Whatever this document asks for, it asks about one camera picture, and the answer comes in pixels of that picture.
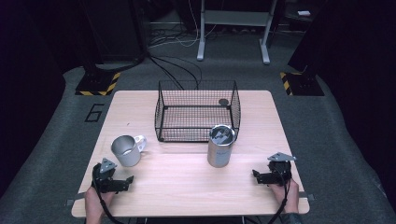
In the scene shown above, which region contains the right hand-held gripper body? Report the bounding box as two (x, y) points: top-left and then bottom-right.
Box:
(267, 151), (297, 188)

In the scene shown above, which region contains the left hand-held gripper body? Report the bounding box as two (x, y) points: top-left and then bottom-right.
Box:
(92, 158), (126, 194)

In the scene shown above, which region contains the steel mug with white handle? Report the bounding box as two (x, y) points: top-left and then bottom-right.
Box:
(110, 133), (148, 168)

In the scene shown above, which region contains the steel tumbler with clear lid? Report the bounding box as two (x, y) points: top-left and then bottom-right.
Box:
(206, 124), (236, 169)

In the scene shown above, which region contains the black wire basket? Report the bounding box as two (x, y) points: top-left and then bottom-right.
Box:
(154, 79), (242, 143)

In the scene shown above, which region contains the person's left hand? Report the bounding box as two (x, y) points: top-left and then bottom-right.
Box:
(84, 186), (115, 216)

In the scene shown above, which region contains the person's right hand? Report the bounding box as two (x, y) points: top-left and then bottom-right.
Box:
(269, 180), (300, 215)

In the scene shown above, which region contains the black yellow striped stand base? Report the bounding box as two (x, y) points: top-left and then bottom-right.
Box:
(75, 71), (122, 97)
(278, 71), (325, 97)

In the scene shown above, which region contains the black cabinet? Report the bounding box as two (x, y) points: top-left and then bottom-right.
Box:
(92, 0), (147, 63)

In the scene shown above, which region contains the white metal stand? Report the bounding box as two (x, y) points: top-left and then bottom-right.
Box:
(196, 0), (278, 65)

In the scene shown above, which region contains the grey metal table bracket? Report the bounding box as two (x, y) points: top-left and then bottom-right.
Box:
(298, 191), (316, 202)
(64, 191), (87, 207)

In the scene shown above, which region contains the black floor cable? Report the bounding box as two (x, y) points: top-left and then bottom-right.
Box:
(155, 55), (204, 91)
(148, 55), (185, 91)

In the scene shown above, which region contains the white floor cable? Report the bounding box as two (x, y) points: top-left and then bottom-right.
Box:
(148, 0), (218, 49)

